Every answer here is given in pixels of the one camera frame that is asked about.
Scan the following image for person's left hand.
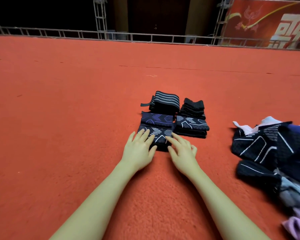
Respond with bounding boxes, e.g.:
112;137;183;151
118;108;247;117
121;128;158;173

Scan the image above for person's right hand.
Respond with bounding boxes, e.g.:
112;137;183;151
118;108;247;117
165;132;199;179

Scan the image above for single plain navy sock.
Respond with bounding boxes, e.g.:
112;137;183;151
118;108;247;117
176;133;207;139

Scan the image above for single black white-patterned sock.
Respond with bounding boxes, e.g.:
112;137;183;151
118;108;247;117
137;124;176;148
139;142;174;152

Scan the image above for single black grey-heeled sock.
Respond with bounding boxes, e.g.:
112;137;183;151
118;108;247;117
175;129;208;136

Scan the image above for single black grey-striped sock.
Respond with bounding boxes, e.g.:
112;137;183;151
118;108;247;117
176;115;210;132

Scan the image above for single navy blue-lined sock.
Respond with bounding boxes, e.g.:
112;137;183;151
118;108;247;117
141;111;176;127

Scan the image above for person's left forearm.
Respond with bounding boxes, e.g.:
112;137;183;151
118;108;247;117
50;162;138;240

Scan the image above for person's right forearm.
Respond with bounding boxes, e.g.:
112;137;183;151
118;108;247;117
187;170;271;240

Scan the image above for heap of dark patterned socks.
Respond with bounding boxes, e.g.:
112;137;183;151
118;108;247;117
231;116;300;240

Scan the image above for dark brown door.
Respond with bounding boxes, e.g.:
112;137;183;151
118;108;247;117
127;0;191;38

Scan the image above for grey metal truss tower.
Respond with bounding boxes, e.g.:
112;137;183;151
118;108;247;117
92;0;109;40
214;0;233;45

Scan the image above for red banner with white print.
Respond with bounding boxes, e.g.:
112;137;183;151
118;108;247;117
222;0;300;49

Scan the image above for grey metal railing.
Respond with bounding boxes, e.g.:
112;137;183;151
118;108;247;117
0;26;300;50

